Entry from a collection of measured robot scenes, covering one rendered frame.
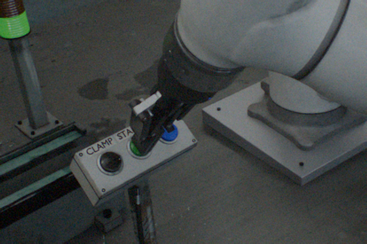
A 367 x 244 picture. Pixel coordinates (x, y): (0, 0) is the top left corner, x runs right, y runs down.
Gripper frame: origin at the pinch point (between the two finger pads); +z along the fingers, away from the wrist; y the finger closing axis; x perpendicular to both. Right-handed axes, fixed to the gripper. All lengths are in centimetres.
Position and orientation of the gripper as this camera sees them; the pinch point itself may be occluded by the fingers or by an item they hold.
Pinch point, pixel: (147, 134)
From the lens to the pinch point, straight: 87.9
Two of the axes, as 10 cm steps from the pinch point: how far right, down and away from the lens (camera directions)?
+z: -3.2, 4.2, 8.5
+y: -7.7, 4.0, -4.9
